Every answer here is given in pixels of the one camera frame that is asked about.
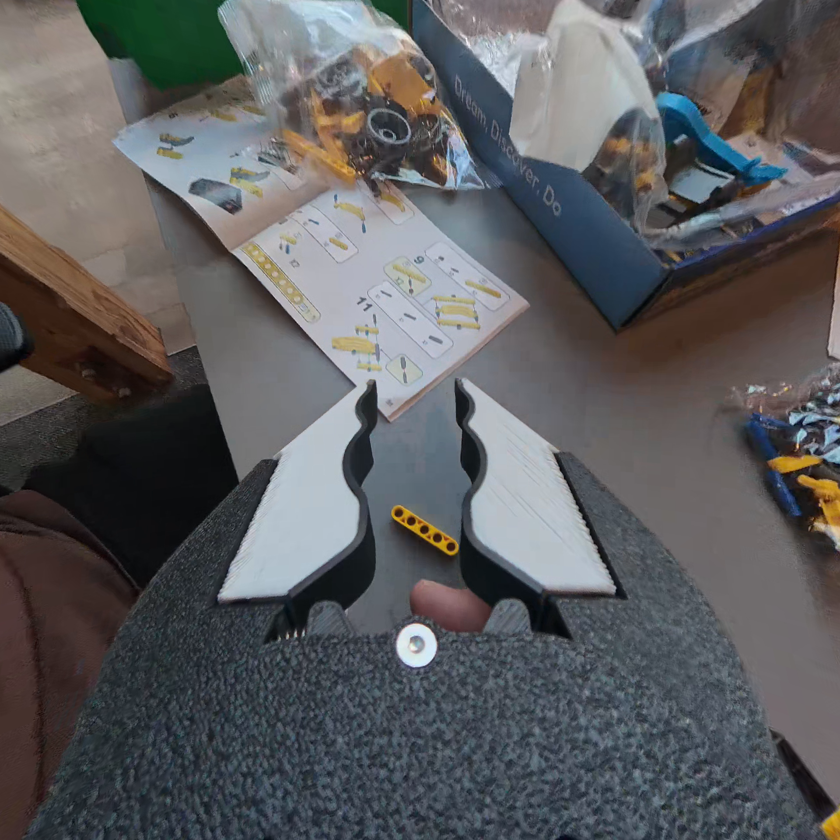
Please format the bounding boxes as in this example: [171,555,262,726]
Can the person's black pants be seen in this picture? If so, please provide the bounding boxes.
[26,387,238,585]

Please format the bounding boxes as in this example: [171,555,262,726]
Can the large white label parts bag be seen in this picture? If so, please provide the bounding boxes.
[508,0,840,247]

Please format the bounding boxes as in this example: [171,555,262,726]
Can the person's brown shirt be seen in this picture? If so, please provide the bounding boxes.
[0,489,142,840]

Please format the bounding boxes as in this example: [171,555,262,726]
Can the yellow five-hole beam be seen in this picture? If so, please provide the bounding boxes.
[392,504,460,557]

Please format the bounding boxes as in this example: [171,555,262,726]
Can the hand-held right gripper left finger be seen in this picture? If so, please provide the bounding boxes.
[217,379,379,611]

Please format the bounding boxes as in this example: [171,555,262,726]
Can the green plastic bin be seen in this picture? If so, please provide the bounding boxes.
[75,0,409,91]

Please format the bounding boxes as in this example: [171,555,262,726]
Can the black perforated block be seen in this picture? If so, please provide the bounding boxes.
[771,731,840,821]

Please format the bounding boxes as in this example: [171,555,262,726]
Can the clear bag of yellow beams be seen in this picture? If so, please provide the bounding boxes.
[218,0,490,193]

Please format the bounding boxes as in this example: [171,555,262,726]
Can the clear bubble wrap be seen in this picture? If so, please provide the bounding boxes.
[453,0,552,94]

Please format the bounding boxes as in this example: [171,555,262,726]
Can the clear bag of small pins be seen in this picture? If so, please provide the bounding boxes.
[731,364,840,549]

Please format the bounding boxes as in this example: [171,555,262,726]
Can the blue cardboard kit box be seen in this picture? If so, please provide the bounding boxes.
[410,0,840,331]

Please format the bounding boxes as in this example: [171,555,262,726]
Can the black chair armrest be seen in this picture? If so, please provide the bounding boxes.
[0,302,35,370]

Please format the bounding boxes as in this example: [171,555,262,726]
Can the person's right hand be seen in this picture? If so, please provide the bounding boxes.
[410,579,493,634]

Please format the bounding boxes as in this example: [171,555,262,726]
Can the open instruction booklet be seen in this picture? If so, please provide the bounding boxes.
[113,75,530,422]

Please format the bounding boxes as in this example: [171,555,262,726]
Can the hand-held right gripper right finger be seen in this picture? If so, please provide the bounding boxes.
[455,378,619,608]

